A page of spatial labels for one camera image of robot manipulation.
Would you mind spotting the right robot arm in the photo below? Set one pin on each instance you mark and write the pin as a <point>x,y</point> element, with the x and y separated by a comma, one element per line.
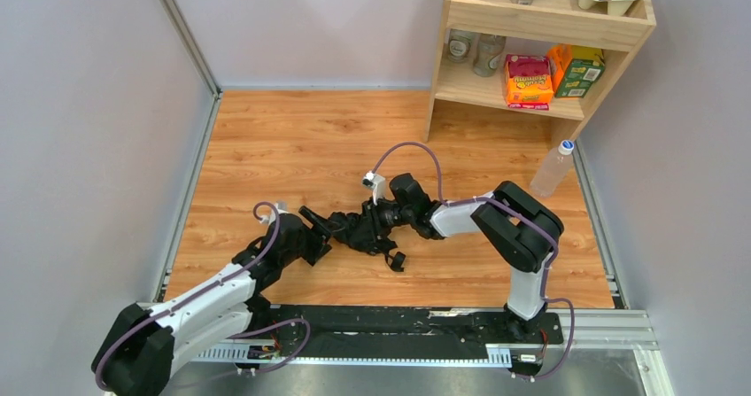
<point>524,233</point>

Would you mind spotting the glass jar left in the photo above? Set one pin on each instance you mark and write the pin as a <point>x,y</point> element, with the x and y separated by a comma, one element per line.
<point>459,45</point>

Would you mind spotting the black folding umbrella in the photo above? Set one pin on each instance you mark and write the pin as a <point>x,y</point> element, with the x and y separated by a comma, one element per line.
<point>348,229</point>

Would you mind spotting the green orange carton box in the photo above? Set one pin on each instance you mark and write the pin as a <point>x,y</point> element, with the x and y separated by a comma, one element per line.
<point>574,69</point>

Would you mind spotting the aluminium frame rail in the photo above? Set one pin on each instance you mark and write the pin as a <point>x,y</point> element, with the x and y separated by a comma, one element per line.
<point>606,332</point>

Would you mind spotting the wooden shelf unit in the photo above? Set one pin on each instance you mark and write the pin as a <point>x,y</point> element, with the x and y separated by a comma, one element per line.
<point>545,21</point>

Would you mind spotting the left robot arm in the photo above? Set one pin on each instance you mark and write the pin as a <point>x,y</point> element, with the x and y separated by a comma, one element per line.
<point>205,299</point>

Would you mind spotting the glass jar right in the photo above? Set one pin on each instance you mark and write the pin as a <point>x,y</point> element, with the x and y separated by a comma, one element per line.
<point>488,54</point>

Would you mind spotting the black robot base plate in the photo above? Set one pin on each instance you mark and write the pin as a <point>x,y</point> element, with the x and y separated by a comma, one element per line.
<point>404,333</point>

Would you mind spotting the orange pink sponge box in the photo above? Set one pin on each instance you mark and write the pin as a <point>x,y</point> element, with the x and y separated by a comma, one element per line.
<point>528,82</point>

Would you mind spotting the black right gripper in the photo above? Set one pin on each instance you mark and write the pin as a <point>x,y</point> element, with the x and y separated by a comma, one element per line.
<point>371,221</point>

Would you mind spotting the clear plastic water bottle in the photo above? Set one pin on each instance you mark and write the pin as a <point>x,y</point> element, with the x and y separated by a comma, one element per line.
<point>553,169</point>

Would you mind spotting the glass jar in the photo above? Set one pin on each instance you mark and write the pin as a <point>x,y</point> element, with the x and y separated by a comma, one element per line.
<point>459,45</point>
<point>488,54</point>

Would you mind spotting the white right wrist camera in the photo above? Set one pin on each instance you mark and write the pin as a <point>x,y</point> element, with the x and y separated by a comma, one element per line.
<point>376,184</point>

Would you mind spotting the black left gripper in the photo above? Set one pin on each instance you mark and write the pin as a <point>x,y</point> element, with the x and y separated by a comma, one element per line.
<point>315,221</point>

